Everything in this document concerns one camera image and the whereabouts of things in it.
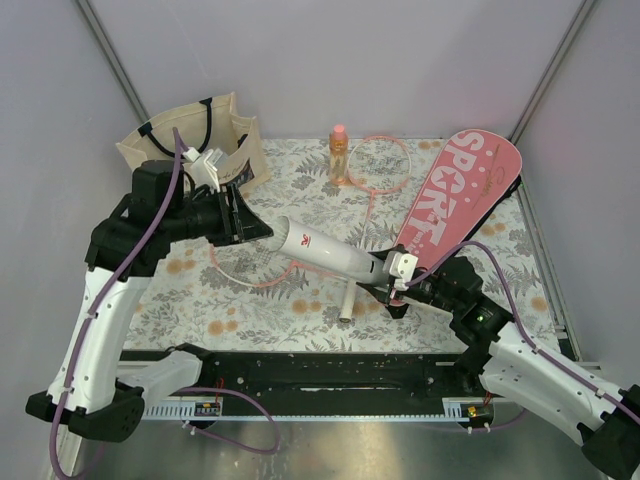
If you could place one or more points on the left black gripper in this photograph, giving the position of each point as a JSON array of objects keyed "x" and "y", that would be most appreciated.
[{"x": 239, "y": 221}]

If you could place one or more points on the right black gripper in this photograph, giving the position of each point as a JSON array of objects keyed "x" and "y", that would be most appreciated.
[{"x": 380, "y": 254}]

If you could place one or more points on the white shuttlecock tube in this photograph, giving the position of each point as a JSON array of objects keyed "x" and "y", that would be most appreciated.
[{"x": 315, "y": 248}]

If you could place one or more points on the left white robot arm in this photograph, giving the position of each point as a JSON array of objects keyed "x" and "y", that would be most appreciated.
[{"x": 87, "y": 395}]

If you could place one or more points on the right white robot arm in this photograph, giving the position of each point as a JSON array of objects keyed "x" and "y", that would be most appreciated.
[{"x": 599, "y": 416}]

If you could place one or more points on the pink racket near left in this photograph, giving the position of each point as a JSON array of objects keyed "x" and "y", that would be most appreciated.
[{"x": 253, "y": 265}]

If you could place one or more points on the floral table mat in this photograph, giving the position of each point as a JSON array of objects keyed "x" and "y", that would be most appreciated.
[{"x": 190, "y": 301}]

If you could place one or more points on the pink racket near bottle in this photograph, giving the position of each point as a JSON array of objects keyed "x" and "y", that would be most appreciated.
[{"x": 377, "y": 165}]

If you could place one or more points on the beige canvas tote bag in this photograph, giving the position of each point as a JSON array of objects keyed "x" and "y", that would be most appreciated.
[{"x": 207, "y": 124}]

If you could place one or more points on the orange drink bottle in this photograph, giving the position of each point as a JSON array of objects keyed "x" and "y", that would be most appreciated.
[{"x": 338, "y": 153}]

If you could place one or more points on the pink racket cover bag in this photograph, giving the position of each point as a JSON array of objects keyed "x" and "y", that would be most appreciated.
[{"x": 473, "y": 172}]

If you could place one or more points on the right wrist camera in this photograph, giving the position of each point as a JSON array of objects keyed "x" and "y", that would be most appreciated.
[{"x": 400, "y": 267}]

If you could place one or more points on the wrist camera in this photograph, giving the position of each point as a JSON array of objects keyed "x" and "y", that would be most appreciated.
[
  {"x": 203, "y": 167},
  {"x": 400, "y": 267}
]

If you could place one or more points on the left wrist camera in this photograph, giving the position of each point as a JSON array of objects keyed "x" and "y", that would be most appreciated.
[{"x": 203, "y": 167}]

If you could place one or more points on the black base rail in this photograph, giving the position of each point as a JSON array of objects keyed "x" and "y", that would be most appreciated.
[{"x": 257, "y": 373}]

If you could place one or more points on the white cable duct strip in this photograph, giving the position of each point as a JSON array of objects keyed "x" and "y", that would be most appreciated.
[{"x": 352, "y": 405}]

